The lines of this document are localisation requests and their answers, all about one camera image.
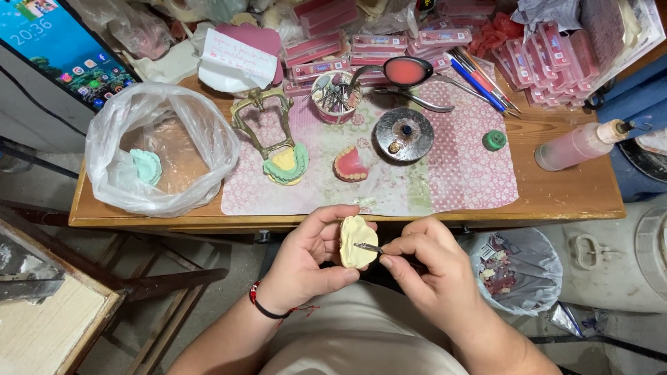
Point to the person's right hand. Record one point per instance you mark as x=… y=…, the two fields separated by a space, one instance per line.
x=443 y=281

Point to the person's left hand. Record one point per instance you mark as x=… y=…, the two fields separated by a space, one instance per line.
x=292 y=265

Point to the yellow plaster dental cast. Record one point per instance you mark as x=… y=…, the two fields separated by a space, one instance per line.
x=354 y=234

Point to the metal carving tool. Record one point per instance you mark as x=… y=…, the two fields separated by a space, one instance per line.
x=367 y=247

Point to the grey lined waste bin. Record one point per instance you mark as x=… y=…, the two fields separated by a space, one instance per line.
x=516 y=271

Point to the person's beige apron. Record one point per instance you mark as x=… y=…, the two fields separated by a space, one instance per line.
x=359 y=333

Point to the green and yellow dental model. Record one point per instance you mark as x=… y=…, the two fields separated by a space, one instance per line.
x=285 y=166

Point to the pink patterned table mat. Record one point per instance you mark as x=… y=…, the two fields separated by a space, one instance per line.
x=458 y=166

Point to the pink wax denture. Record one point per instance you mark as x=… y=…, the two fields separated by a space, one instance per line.
x=350 y=165

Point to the silver foil pouch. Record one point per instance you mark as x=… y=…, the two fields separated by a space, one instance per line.
x=576 y=318

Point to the green bottle cap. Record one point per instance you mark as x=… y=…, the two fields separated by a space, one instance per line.
x=494 y=140

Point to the round metal burner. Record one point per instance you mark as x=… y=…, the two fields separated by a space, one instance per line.
x=404 y=134

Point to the brass dental articulator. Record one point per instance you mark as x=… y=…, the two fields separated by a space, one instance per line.
x=239 y=117

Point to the pink cup of metal tools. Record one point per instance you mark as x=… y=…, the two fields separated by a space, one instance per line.
x=336 y=101

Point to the white plastic drum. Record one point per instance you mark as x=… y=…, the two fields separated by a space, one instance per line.
x=615 y=260

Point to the mint green dental impression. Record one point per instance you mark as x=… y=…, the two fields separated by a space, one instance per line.
x=146 y=166

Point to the clear plastic bag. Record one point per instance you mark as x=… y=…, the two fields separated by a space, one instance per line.
x=187 y=120

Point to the metal pliers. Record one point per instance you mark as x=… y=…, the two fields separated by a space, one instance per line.
x=417 y=99

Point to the plastic bottle of pink liquid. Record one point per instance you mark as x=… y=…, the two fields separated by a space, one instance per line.
x=573 y=146

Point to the white bowl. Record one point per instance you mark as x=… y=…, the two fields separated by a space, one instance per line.
x=224 y=82

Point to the blue pen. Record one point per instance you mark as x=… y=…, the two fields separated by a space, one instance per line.
x=477 y=83

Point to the white handwritten paper note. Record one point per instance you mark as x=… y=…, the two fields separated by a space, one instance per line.
x=237 y=57

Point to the pink scalloped plate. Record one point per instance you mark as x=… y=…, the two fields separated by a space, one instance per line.
x=260 y=39

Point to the pile of pink tooth boxes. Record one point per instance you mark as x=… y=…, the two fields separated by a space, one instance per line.
x=375 y=44

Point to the white plaster pieces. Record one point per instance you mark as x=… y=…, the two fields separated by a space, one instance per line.
x=166 y=62

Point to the row of pink tooth cards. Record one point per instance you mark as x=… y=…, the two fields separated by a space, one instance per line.
x=552 y=60

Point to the wooden side table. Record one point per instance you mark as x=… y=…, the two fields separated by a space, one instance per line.
x=47 y=323

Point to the red plastic bag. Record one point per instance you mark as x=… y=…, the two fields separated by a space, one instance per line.
x=495 y=31

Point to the crumpled clear plastic bags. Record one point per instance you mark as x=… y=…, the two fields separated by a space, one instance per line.
x=125 y=26

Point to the black tablet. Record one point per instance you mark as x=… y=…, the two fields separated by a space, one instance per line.
x=57 y=47

